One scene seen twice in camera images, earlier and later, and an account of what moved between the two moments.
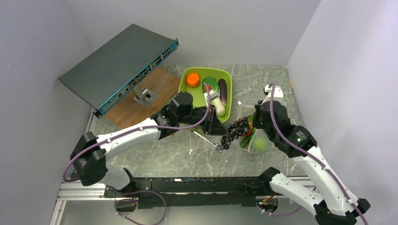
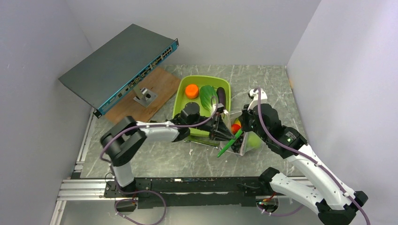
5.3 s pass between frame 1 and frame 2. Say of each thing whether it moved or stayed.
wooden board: stayed
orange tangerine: moved
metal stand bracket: stayed
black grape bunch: moved
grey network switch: stayed
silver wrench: moved
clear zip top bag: moved
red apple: moved
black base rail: stayed
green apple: moved
